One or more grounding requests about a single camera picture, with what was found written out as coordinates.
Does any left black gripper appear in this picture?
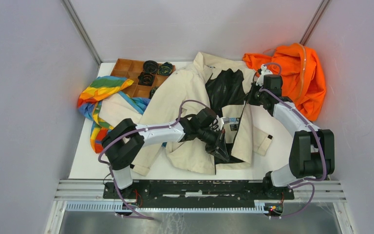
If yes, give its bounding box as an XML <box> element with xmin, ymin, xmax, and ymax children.
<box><xmin>197</xmin><ymin>127</ymin><xmax>229</xmax><ymax>162</ymax></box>

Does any beige zip jacket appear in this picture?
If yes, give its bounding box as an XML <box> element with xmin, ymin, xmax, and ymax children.
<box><xmin>102</xmin><ymin>52</ymin><xmax>273</xmax><ymax>178</ymax></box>

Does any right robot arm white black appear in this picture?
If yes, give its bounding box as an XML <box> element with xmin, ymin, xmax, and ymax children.
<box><xmin>246</xmin><ymin>75</ymin><xmax>336</xmax><ymax>199</ymax></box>

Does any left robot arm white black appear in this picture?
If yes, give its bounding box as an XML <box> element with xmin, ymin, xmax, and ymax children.
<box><xmin>101</xmin><ymin>107</ymin><xmax>230</xmax><ymax>198</ymax></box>

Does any orange jacket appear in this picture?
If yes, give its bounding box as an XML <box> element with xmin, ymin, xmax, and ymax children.
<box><xmin>242</xmin><ymin>43</ymin><xmax>326</xmax><ymax>121</ymax></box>

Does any black rolled sock near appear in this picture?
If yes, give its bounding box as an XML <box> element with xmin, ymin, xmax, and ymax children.
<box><xmin>149</xmin><ymin>86</ymin><xmax>159</xmax><ymax>99</ymax></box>

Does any black rolled sock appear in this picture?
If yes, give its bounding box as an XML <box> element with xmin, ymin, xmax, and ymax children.
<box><xmin>138</xmin><ymin>72</ymin><xmax>155</xmax><ymax>87</ymax></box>
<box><xmin>157</xmin><ymin>62</ymin><xmax>173</xmax><ymax>77</ymax></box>
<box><xmin>149</xmin><ymin>86</ymin><xmax>159</xmax><ymax>99</ymax></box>
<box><xmin>143</xmin><ymin>60</ymin><xmax>159</xmax><ymax>74</ymax></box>

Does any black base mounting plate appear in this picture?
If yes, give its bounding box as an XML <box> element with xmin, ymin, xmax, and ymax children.
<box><xmin>103</xmin><ymin>179</ymin><xmax>295</xmax><ymax>208</ymax></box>

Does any black rolled sock far right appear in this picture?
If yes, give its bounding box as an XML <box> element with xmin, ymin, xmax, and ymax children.
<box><xmin>157</xmin><ymin>62</ymin><xmax>173</xmax><ymax>77</ymax></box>

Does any black rolled sock middle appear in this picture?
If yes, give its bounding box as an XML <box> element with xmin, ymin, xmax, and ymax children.
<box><xmin>138</xmin><ymin>72</ymin><xmax>155</xmax><ymax>87</ymax></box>

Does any black rolled sock far left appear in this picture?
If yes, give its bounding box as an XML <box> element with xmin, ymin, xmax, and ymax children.
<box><xmin>143</xmin><ymin>60</ymin><xmax>159</xmax><ymax>74</ymax></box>

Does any brown wooden compartment tray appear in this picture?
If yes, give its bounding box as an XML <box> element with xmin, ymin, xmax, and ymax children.
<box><xmin>111</xmin><ymin>58</ymin><xmax>176</xmax><ymax>98</ymax></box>

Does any rainbow striped garment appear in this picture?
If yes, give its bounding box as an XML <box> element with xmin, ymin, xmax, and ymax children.
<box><xmin>77</xmin><ymin>76</ymin><xmax>150</xmax><ymax>154</ymax></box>

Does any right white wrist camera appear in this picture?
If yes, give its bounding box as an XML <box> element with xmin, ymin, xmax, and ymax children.
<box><xmin>256</xmin><ymin>64</ymin><xmax>273</xmax><ymax>87</ymax></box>

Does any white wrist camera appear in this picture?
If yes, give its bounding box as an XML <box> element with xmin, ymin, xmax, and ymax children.
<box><xmin>217</xmin><ymin>117</ymin><xmax>230</xmax><ymax>130</ymax></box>
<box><xmin>256</xmin><ymin>64</ymin><xmax>273</xmax><ymax>87</ymax></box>

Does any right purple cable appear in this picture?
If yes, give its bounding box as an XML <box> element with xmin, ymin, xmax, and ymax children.
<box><xmin>258</xmin><ymin>62</ymin><xmax>328</xmax><ymax>218</ymax></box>

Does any purple cable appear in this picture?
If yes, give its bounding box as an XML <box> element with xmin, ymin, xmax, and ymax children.
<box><xmin>258</xmin><ymin>62</ymin><xmax>328</xmax><ymax>218</ymax></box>
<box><xmin>97</xmin><ymin>99</ymin><xmax>212</xmax><ymax>221</ymax></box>

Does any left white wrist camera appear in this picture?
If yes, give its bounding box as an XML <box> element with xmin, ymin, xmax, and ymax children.
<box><xmin>217</xmin><ymin>117</ymin><xmax>230</xmax><ymax>130</ymax></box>

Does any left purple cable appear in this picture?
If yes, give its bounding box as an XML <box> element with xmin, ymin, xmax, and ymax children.
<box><xmin>97</xmin><ymin>99</ymin><xmax>212</xmax><ymax>221</ymax></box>

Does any aluminium frame rail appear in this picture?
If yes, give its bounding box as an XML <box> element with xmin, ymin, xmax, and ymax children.
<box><xmin>55</xmin><ymin>179</ymin><xmax>346</xmax><ymax>215</ymax></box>

